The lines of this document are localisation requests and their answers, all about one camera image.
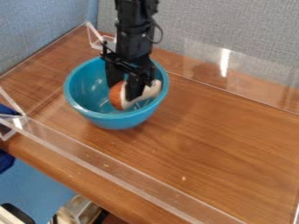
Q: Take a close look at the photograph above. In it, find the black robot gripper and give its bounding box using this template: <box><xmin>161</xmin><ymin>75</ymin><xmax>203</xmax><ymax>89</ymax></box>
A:
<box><xmin>100</xmin><ymin>26</ymin><xmax>155</xmax><ymax>102</ymax></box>

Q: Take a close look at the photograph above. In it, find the brown and white toy mushroom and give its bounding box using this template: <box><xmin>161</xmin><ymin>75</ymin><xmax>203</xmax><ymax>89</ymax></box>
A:
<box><xmin>108</xmin><ymin>80</ymin><xmax>163</xmax><ymax>110</ymax></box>

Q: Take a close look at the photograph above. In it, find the blue plastic bowl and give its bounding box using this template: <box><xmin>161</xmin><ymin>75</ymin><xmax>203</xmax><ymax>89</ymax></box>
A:
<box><xmin>63</xmin><ymin>57</ymin><xmax>169</xmax><ymax>130</ymax></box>

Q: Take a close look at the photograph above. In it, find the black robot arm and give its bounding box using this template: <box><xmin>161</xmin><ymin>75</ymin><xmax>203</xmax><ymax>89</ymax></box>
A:
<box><xmin>100</xmin><ymin>0</ymin><xmax>161</xmax><ymax>102</ymax></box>

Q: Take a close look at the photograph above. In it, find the clear acrylic back barrier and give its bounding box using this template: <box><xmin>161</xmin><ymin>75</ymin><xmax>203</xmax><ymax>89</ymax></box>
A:
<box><xmin>152</xmin><ymin>41</ymin><xmax>299</xmax><ymax>115</ymax></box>

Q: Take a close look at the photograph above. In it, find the clear acrylic barrier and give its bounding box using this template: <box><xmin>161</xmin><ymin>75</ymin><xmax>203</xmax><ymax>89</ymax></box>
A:
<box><xmin>152</xmin><ymin>41</ymin><xmax>299</xmax><ymax>115</ymax></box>
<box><xmin>0</xmin><ymin>86</ymin><xmax>249</xmax><ymax>224</ymax></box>

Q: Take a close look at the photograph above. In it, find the blue cloth object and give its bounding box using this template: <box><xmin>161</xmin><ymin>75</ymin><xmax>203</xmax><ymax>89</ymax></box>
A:
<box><xmin>0</xmin><ymin>103</ymin><xmax>20</xmax><ymax>173</ymax></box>

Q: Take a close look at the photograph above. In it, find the clear acrylic front barrier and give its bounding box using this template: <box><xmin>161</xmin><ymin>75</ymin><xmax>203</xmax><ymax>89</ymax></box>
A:
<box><xmin>0</xmin><ymin>86</ymin><xmax>249</xmax><ymax>224</ymax></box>

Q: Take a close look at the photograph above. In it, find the clear plastic container below table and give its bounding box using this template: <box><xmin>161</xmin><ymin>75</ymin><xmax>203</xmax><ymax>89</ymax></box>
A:
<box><xmin>48</xmin><ymin>195</ymin><xmax>101</xmax><ymax>224</ymax></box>

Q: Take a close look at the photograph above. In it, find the black and white object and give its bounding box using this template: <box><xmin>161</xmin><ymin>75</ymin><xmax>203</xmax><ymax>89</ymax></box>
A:
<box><xmin>0</xmin><ymin>203</ymin><xmax>36</xmax><ymax>224</ymax></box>

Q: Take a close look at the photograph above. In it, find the clear acrylic corner bracket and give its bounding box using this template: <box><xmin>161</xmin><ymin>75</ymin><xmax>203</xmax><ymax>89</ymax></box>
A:
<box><xmin>85</xmin><ymin>22</ymin><xmax>117</xmax><ymax>52</ymax></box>

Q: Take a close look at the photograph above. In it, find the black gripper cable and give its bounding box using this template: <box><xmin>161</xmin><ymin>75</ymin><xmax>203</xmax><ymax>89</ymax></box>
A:
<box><xmin>144</xmin><ymin>16</ymin><xmax>164</xmax><ymax>45</ymax></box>

